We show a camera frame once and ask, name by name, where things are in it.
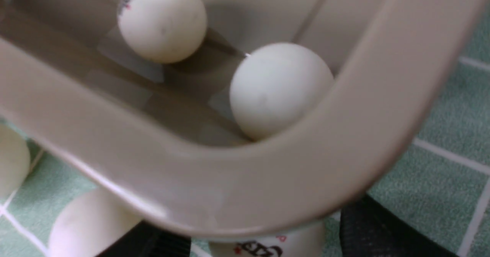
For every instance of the white ball logo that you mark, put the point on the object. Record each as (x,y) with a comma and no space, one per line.
(14,160)
(305,242)

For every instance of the white ball plain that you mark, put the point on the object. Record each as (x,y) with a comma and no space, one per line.
(89,224)

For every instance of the olive plastic bin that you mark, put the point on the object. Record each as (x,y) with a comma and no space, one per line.
(149,136)

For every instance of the white ball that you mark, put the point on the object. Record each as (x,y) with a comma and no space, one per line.
(163,31)
(275,86)

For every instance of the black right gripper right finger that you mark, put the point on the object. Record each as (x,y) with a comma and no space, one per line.
(368,229)

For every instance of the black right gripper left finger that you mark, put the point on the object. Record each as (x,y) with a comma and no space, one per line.
(146,240)

